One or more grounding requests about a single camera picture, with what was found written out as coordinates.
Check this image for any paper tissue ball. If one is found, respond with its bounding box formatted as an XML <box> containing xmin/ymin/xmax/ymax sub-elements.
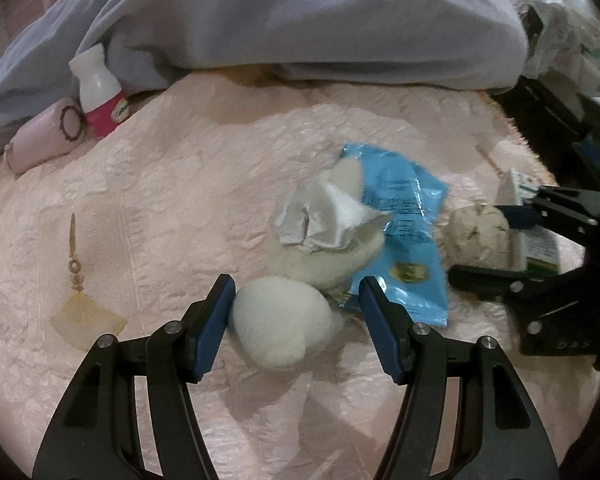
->
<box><xmin>442</xmin><ymin>205</ymin><xmax>511</xmax><ymax>268</ymax></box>

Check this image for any black hair tie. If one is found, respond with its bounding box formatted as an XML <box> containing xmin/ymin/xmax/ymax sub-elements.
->
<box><xmin>59</xmin><ymin>104</ymin><xmax>86</xmax><ymax>140</ymax></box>

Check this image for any white plush toy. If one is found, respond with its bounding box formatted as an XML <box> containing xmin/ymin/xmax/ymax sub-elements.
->
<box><xmin>231</xmin><ymin>275</ymin><xmax>343</xmax><ymax>370</ymax></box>

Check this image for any white bottle pink label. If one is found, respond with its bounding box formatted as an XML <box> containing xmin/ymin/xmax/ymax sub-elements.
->
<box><xmin>69</xmin><ymin>42</ymin><xmax>133</xmax><ymax>141</ymax></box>

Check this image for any dark bedside table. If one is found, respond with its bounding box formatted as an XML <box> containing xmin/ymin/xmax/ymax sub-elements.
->
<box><xmin>490</xmin><ymin>77</ymin><xmax>600</xmax><ymax>201</ymax></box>

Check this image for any pink quilted bedspread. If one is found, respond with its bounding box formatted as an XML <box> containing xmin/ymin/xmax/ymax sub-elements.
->
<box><xmin>0</xmin><ymin>67</ymin><xmax>600</xmax><ymax>480</ymax></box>

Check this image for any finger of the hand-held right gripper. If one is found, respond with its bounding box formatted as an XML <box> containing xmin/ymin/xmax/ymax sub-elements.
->
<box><xmin>495</xmin><ymin>186</ymin><xmax>600</xmax><ymax>233</ymax></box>
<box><xmin>449</xmin><ymin>260</ymin><xmax>588</xmax><ymax>341</ymax></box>

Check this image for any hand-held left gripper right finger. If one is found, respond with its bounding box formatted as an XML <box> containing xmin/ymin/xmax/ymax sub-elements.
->
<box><xmin>358</xmin><ymin>275</ymin><xmax>561</xmax><ymax>480</ymax></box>

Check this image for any gold fan tassel hairpin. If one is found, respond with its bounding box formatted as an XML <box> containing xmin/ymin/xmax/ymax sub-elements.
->
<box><xmin>50</xmin><ymin>212</ymin><xmax>129</xmax><ymax>353</ymax></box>

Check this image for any crumpled white plastic bag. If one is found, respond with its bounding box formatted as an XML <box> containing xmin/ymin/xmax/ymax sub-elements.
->
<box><xmin>512</xmin><ymin>0</ymin><xmax>600</xmax><ymax>96</ymax></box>

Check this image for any pink pouch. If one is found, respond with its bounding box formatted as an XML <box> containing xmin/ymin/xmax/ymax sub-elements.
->
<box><xmin>4</xmin><ymin>97</ymin><xmax>88</xmax><ymax>176</ymax></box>

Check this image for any lavender quilt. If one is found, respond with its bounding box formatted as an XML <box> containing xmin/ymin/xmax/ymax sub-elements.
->
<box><xmin>0</xmin><ymin>0</ymin><xmax>528</xmax><ymax>166</ymax></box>

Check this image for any green white box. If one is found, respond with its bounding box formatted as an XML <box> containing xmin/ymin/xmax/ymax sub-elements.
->
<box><xmin>497</xmin><ymin>169</ymin><xmax>563</xmax><ymax>276</ymax></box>

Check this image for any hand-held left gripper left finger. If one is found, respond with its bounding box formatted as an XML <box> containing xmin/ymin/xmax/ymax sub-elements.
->
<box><xmin>31</xmin><ymin>273</ymin><xmax>237</xmax><ymax>480</ymax></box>

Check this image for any blue foil packet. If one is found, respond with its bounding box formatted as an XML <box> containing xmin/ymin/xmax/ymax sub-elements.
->
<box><xmin>340</xmin><ymin>144</ymin><xmax>451</xmax><ymax>328</ymax></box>

